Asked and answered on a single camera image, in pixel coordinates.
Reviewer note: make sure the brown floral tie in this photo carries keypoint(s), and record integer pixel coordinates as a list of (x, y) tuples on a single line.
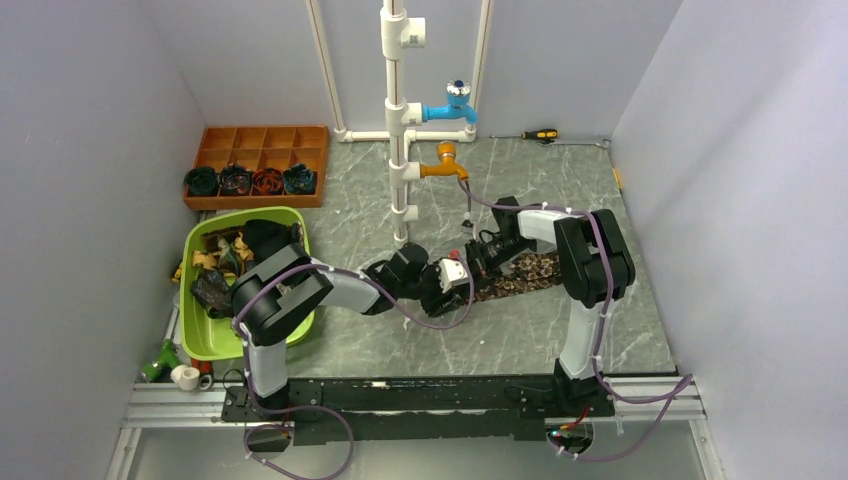
[(526, 273)]

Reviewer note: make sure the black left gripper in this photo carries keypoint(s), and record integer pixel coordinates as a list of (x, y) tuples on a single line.
[(439, 304)]

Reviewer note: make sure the green plastic basin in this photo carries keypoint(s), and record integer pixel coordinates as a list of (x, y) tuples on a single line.
[(203, 337)]

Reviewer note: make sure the aluminium frame rail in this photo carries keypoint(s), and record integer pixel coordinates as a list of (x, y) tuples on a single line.
[(161, 405)]

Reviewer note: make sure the pile of floral ties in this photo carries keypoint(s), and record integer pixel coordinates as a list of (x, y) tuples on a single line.
[(229, 253)]

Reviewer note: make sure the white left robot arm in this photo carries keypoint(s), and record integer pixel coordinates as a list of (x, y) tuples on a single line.
[(271, 301)]

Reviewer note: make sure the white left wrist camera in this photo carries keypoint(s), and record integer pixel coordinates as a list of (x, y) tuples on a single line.
[(452, 273)]

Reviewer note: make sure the silver wrench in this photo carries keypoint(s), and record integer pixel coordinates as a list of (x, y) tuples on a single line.
[(599, 143)]

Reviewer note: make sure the blue plastic faucet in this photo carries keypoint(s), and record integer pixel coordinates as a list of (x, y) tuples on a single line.
[(458, 95)]

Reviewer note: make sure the orange plastic faucet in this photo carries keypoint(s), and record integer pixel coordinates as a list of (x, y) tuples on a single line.
[(447, 165)]

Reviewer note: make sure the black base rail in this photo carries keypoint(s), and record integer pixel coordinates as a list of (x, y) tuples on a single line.
[(314, 424)]

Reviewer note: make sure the yellow black tool handle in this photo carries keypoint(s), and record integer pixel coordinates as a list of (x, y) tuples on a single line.
[(178, 273)]

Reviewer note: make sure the dark green rolled tie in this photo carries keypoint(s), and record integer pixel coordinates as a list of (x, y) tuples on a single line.
[(202, 181)]

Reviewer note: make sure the yellow black screwdriver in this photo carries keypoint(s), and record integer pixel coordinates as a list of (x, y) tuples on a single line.
[(546, 135)]

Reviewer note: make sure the white PVC pipe assembly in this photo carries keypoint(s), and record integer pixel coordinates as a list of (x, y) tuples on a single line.
[(399, 33)]

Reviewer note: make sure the red black rolled tie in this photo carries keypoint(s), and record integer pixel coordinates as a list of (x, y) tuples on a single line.
[(268, 182)]

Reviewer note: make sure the teal black rolled tie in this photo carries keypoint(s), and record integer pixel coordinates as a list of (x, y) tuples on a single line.
[(299, 180)]

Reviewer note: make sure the orange wooden compartment tray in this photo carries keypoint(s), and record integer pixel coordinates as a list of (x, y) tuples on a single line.
[(257, 147)]

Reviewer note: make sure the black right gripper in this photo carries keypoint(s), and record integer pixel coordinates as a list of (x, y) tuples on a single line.
[(478, 265)]

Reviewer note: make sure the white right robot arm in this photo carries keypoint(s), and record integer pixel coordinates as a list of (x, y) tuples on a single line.
[(596, 268)]

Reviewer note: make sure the green plastic faucet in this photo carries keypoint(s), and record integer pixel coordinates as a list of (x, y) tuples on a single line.
[(166, 360)]

